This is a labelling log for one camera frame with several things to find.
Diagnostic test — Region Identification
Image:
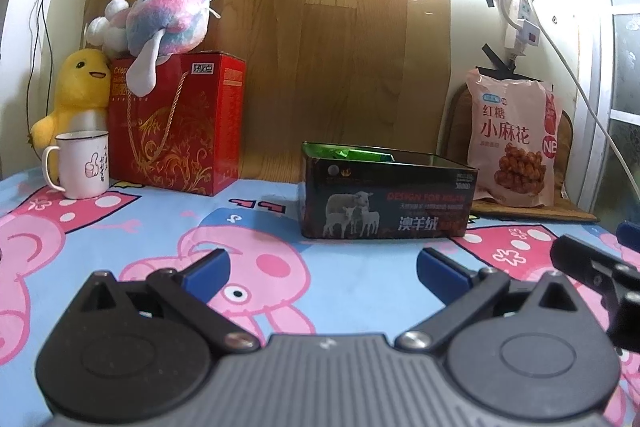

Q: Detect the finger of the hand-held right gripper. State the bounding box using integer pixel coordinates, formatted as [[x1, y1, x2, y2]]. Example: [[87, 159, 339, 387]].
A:
[[549, 234, 640, 353], [616, 222, 640, 254]]

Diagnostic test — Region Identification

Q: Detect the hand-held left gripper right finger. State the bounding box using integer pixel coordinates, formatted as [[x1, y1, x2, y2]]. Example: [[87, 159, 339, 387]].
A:
[[416, 248, 581, 354]]

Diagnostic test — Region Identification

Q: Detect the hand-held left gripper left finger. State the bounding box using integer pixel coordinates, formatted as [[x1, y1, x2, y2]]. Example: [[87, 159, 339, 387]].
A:
[[75, 249, 261, 354]]

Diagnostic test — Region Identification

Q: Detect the black tin box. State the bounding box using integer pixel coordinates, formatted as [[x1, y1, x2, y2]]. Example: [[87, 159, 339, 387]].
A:
[[300, 142, 478, 240]]

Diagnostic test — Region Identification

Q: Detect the green snack packet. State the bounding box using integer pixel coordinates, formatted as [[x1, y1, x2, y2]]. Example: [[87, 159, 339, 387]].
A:
[[324, 146, 397, 164]]

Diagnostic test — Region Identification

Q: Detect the cartoon pig printed blanket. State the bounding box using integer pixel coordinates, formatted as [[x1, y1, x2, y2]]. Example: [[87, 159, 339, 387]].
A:
[[0, 167, 640, 427]]

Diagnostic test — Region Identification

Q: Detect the pink snack bag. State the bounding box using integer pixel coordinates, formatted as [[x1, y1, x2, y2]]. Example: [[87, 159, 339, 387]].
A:
[[466, 67, 565, 208]]

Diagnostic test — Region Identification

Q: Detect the red gift box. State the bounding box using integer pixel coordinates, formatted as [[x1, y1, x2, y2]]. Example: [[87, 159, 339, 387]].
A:
[[106, 52, 247, 196]]

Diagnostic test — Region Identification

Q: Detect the white mug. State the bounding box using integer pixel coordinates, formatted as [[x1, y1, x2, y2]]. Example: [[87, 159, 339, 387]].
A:
[[41, 130, 111, 200]]

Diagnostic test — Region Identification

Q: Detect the yellow duck plush toy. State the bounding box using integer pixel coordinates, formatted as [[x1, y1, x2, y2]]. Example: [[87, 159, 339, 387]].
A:
[[29, 48, 113, 152]]

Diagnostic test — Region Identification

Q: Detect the white power strip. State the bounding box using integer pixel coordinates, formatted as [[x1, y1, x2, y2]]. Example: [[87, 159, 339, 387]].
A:
[[502, 0, 543, 58]]

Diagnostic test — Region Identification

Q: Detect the pink and blue plush toy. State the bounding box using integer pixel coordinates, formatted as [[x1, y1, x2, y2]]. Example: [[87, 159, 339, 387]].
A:
[[85, 0, 222, 98]]

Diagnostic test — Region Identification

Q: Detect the wood-pattern backdrop board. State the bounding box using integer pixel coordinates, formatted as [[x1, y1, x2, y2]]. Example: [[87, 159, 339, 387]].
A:
[[82, 0, 453, 188]]

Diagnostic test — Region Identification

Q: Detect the thin black cable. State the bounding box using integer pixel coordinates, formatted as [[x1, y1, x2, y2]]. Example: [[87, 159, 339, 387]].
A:
[[25, 0, 57, 148]]

